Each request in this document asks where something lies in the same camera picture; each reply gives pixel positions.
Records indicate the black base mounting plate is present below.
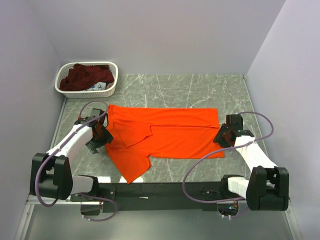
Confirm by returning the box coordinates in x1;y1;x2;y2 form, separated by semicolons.
69;181;226;214

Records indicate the white printed shirt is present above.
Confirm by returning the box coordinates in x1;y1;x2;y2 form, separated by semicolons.
85;82;113;91

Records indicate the dark red shirt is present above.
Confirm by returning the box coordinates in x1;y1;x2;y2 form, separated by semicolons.
59;63;115;92

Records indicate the white plastic laundry basket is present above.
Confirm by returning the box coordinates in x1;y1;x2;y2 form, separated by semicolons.
54;61;119;99

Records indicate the orange polo shirt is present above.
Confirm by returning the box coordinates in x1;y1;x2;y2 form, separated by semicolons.
105;104;225;184

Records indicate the aluminium rail frame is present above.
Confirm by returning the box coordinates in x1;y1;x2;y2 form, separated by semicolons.
15;196;303;240

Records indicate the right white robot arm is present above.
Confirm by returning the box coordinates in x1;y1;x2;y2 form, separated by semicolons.
213;113;289;211

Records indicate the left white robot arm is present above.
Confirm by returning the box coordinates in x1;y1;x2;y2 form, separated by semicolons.
29;108;113;201

